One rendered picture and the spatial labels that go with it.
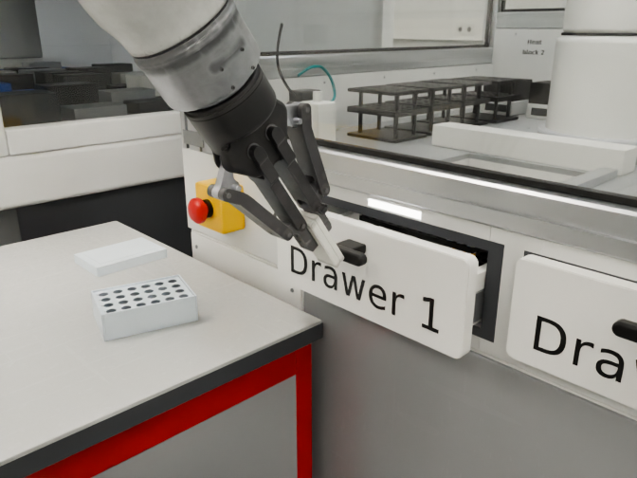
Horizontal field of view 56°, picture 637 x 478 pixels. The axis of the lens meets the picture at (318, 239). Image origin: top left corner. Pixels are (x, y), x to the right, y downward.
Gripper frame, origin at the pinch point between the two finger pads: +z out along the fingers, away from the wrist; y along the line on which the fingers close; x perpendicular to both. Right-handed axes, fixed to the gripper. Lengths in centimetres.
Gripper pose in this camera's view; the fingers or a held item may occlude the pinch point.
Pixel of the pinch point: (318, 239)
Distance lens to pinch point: 63.0
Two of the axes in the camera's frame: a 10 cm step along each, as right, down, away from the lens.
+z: 4.1, 6.4, 6.5
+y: 5.9, -7.3, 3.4
